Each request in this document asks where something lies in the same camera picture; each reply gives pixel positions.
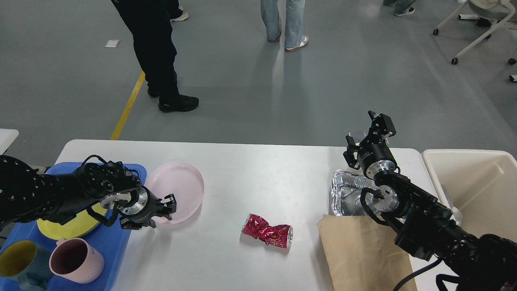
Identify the white side table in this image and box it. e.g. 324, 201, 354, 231
0, 128, 19, 155

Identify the pink plastic cup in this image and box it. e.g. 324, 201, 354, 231
48, 238, 105, 284

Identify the yellow plastic plate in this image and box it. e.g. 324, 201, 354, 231
37, 210, 100, 240

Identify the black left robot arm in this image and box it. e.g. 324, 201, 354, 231
0, 155, 177, 230

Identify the crushed red can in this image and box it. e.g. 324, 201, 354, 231
241, 213, 293, 249

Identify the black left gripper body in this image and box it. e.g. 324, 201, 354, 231
120, 186, 162, 224

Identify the blue plastic tray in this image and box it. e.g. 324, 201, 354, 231
2, 221, 130, 291

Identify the aluminium foil tray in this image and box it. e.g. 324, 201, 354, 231
330, 169, 380, 217

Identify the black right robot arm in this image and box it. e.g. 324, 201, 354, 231
343, 110, 517, 291

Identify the beige plastic bin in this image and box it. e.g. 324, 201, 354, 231
422, 149, 517, 241

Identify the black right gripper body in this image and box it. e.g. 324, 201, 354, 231
357, 143, 397, 178

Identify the person in black trousers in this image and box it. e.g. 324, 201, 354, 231
111, 0, 199, 113

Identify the brown paper bag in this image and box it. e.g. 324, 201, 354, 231
317, 214, 412, 291

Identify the teal mug yellow inside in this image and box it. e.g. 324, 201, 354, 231
0, 239, 54, 291

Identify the white office chair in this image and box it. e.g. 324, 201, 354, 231
433, 0, 517, 65

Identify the person in blue jeans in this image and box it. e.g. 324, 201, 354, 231
260, 0, 309, 52

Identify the pink plastic plate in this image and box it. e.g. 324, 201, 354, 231
145, 161, 204, 225

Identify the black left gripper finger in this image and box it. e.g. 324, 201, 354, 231
156, 194, 177, 221
120, 217, 156, 230

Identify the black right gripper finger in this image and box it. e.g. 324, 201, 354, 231
343, 135, 361, 169
361, 110, 396, 147

